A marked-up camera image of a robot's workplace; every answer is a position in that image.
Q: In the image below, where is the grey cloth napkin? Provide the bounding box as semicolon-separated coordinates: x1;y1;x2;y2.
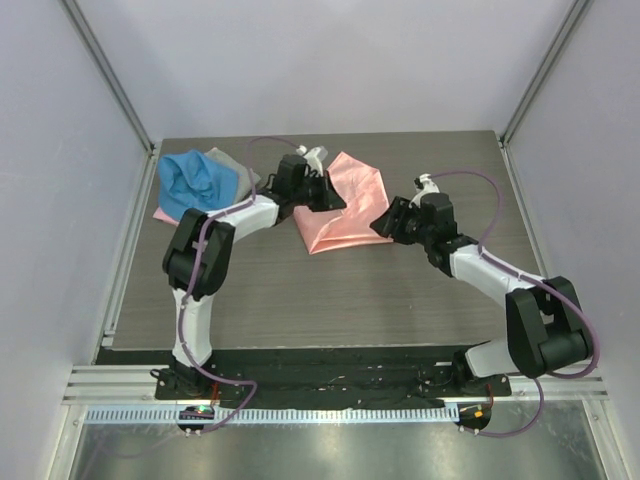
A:
205;147;261;203

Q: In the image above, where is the pink satin napkin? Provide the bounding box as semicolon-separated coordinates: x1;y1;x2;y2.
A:
293;152;390;255

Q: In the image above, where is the blue cloth napkin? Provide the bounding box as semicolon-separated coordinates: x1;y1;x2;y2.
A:
157;149;239;221

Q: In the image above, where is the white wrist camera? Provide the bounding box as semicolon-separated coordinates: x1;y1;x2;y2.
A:
413;173;440;202
296;145;328;176

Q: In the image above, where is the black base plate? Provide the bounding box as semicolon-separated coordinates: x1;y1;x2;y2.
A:
151;346;511;410

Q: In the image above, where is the white slotted cable duct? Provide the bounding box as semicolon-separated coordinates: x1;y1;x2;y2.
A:
84;404;459;426

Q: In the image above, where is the right aluminium frame post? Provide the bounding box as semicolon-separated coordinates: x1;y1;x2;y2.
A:
498;0;593;149

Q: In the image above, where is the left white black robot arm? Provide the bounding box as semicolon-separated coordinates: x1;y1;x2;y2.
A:
151;146;346;400

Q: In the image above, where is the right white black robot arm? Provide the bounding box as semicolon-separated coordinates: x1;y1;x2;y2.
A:
370;193;599;395

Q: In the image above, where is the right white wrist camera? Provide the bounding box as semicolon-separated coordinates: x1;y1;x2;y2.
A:
413;173;440;202

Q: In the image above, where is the aluminium front rail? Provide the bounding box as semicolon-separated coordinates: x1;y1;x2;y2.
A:
62;365;609;405

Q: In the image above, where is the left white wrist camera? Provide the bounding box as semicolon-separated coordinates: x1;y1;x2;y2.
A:
296;145;328;176

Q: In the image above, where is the aluminium frame post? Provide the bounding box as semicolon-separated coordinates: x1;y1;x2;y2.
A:
59;0;154;154
498;0;593;149

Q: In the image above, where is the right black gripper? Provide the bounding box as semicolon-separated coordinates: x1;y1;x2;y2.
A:
371;196;434;246

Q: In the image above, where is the left aluminium frame post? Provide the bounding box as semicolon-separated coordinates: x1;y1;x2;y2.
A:
59;0;154;154

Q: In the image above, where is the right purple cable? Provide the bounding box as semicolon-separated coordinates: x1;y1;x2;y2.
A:
429;168;601;440

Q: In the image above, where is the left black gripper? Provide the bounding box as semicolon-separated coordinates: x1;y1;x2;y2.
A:
292;171;347;213

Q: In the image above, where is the pink cloth under pile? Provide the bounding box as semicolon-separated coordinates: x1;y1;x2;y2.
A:
152;207;179;226

